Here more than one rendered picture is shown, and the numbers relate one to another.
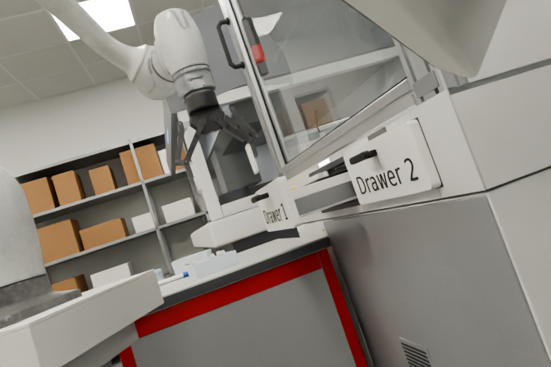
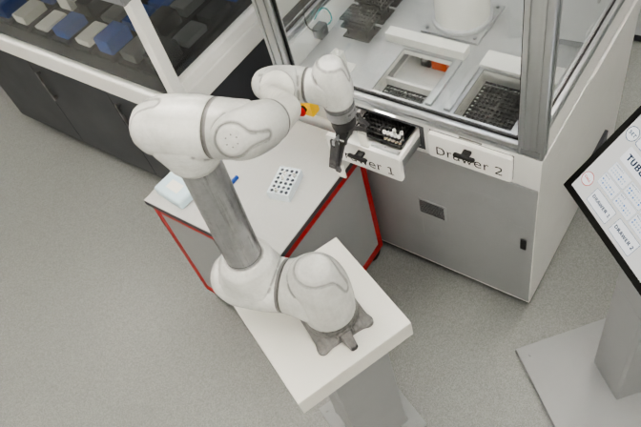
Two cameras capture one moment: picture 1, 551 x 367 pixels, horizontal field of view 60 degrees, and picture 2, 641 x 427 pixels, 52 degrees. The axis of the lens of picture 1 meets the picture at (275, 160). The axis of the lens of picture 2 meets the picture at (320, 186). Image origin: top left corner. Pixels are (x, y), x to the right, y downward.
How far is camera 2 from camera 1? 189 cm
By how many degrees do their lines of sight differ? 60
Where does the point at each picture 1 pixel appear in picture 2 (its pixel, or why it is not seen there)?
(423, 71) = (532, 150)
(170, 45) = (341, 97)
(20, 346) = (406, 330)
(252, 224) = (207, 88)
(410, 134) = (508, 164)
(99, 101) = not seen: outside the picture
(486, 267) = (520, 205)
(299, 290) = (349, 182)
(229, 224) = not seen: hidden behind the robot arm
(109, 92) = not seen: outside the picture
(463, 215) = (519, 190)
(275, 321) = (340, 207)
